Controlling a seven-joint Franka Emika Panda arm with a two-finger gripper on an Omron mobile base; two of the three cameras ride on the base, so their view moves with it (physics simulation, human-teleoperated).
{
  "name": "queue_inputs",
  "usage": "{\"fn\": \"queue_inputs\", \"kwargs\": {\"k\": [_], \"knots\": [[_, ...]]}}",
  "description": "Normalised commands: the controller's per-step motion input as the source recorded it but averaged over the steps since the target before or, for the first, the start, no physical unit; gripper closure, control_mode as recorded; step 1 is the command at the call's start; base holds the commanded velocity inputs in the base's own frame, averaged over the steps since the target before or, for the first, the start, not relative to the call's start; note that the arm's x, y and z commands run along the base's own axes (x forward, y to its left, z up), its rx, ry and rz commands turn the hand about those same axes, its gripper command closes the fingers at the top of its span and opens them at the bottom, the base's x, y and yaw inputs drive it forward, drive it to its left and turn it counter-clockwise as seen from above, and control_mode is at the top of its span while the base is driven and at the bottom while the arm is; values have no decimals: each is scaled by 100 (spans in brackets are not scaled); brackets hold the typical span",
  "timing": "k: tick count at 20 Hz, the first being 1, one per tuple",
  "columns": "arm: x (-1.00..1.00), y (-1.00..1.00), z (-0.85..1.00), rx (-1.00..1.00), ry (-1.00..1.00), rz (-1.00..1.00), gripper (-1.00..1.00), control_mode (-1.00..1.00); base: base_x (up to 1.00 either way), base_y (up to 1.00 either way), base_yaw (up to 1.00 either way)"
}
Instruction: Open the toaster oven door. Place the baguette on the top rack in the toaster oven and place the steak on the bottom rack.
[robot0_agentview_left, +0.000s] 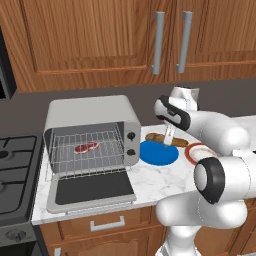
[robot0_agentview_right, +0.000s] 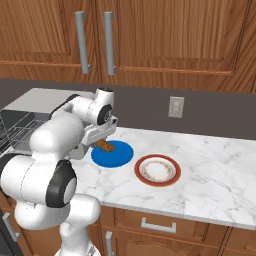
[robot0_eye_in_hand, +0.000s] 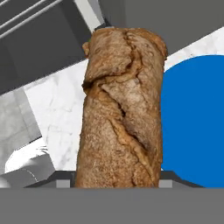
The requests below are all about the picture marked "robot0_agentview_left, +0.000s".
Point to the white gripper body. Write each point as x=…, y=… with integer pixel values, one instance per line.
x=169, y=135

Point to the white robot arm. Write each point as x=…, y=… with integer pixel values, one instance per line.
x=213, y=133

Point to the brown baguette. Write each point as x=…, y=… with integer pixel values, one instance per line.
x=181, y=142

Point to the black toaster oven knob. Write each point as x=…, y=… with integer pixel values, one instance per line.
x=132, y=135
x=132, y=152

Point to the silver toaster oven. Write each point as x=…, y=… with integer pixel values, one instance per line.
x=90, y=110

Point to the raw red steak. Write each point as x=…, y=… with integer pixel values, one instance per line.
x=86, y=147

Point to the toaster oven door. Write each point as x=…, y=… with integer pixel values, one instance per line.
x=91, y=188

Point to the wooden base cupboard door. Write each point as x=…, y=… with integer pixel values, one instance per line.
x=110, y=245
x=245, y=236

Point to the black microwave oven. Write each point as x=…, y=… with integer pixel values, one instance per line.
x=6, y=73

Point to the blue plate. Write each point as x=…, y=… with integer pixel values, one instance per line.
x=158, y=155

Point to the red-rimmed white bowl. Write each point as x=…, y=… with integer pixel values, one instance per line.
x=200, y=152

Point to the wooden drawer front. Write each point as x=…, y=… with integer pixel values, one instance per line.
x=140, y=220

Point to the black stove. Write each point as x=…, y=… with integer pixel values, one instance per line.
x=16, y=186

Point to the grey stove knob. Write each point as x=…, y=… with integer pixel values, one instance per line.
x=15, y=235

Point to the wooden wall cupboard door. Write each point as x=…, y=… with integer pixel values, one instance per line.
x=223, y=36
x=86, y=40

